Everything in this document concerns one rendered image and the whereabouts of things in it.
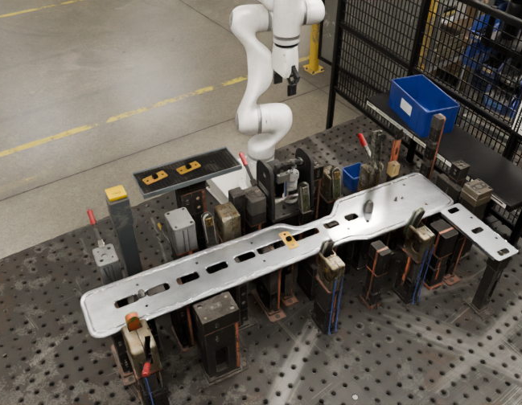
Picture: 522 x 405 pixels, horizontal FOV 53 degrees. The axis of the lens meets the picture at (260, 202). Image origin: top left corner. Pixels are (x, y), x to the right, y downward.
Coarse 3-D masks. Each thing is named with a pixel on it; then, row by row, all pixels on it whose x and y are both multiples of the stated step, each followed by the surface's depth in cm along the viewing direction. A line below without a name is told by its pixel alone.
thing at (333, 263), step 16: (320, 256) 172; (336, 256) 171; (320, 272) 176; (336, 272) 169; (320, 288) 181; (336, 288) 175; (320, 304) 185; (336, 304) 183; (320, 320) 188; (336, 320) 186
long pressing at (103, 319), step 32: (384, 192) 203; (416, 192) 203; (288, 224) 189; (320, 224) 189; (352, 224) 189; (384, 224) 189; (192, 256) 177; (224, 256) 177; (256, 256) 177; (288, 256) 177; (96, 288) 166; (128, 288) 167; (192, 288) 167; (224, 288) 167; (96, 320) 158
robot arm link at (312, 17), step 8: (264, 0) 169; (272, 0) 168; (312, 0) 157; (320, 0) 158; (272, 8) 170; (312, 8) 156; (320, 8) 157; (312, 16) 157; (320, 16) 158; (312, 24) 161
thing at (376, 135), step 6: (372, 132) 196; (378, 132) 197; (372, 138) 198; (378, 138) 198; (384, 138) 195; (372, 144) 199; (378, 144) 200; (372, 150) 200; (378, 150) 201; (372, 156) 201; (378, 156) 203; (372, 162) 202; (378, 162) 204; (378, 168) 205
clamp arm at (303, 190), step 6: (300, 186) 191; (306, 186) 191; (300, 192) 192; (306, 192) 192; (300, 198) 194; (306, 198) 194; (300, 204) 195; (306, 204) 195; (300, 210) 197; (306, 210) 196
